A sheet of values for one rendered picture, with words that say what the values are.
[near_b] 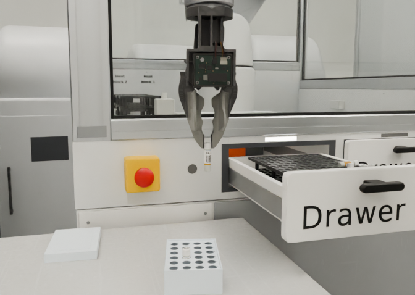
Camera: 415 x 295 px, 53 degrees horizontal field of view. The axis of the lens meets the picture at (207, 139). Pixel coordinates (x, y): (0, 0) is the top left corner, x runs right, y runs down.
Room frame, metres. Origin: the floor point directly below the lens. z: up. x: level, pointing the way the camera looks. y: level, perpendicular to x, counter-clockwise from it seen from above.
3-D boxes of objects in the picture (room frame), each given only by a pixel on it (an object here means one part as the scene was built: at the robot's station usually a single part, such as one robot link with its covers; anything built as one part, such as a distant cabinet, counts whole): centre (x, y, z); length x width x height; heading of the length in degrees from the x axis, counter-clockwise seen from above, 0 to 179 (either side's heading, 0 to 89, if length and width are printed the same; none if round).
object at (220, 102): (0.65, -0.02, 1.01); 0.06 x 0.03 x 0.09; 4
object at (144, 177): (0.84, 0.13, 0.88); 0.04 x 0.03 x 0.04; 105
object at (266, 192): (0.87, -0.20, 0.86); 0.40 x 0.26 x 0.06; 15
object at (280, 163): (0.86, -0.21, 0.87); 0.22 x 0.18 x 0.06; 15
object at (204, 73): (0.64, 0.00, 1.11); 0.09 x 0.08 x 0.12; 4
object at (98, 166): (1.45, -0.09, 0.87); 1.02 x 0.95 x 0.14; 105
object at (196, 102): (0.65, 0.02, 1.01); 0.06 x 0.03 x 0.09; 4
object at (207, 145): (0.67, 0.00, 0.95); 0.01 x 0.01 x 0.05
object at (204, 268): (0.63, 0.02, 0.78); 0.12 x 0.08 x 0.04; 4
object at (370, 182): (0.64, -0.27, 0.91); 0.07 x 0.04 x 0.01; 105
